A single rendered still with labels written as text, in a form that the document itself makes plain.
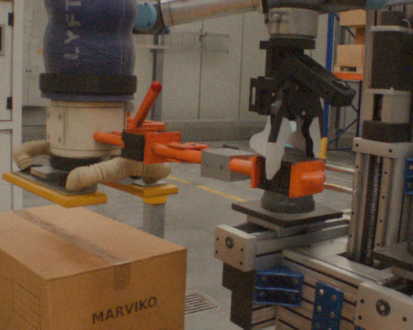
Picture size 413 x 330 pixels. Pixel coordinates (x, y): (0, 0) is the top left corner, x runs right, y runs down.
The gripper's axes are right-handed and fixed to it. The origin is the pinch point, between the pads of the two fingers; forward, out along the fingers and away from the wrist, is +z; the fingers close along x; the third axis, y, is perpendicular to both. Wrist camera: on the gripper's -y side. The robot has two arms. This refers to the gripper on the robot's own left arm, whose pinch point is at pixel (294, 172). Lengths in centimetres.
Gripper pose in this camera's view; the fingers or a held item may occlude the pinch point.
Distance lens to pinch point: 84.6
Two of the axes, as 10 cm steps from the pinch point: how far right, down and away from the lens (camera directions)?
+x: -7.5, 0.7, -6.6
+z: -0.5, 9.9, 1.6
